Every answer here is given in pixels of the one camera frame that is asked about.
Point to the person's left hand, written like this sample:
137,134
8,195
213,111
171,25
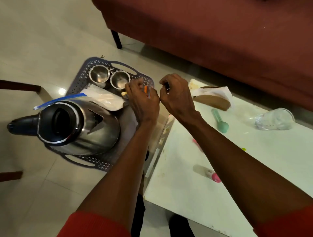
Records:
144,105

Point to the person's right hand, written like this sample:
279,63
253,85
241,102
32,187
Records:
178,97

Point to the orange plastic stick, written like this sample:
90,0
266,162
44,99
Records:
146,89

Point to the single white napkin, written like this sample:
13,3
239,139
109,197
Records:
212,91

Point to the grey plastic basket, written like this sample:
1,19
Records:
127,136

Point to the clear zip bag blue seal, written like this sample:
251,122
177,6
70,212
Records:
102,97

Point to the steel measuring cup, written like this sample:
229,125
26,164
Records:
99,74

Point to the white bottle with pink cap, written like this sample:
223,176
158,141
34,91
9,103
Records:
215,177

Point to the clear drinking glass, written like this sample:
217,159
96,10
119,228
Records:
276,119

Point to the person's left forearm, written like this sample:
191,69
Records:
122,175

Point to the person's right forearm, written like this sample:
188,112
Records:
244,175

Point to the person's left leg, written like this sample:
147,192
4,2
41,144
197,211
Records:
138,217

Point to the person's leg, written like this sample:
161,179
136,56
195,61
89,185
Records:
181,227
138,217

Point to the person's right leg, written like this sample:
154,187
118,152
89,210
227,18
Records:
181,227

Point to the brown wooden napkin holder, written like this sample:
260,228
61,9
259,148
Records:
215,101

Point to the teal plastic spoon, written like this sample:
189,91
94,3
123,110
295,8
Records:
222,126

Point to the red fabric sofa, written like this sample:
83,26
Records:
207,36

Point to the white table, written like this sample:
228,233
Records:
183,195

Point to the dark wooden chair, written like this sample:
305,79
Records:
19,85

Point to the red sweater sleeve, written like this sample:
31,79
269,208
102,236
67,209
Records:
93,225
288,223

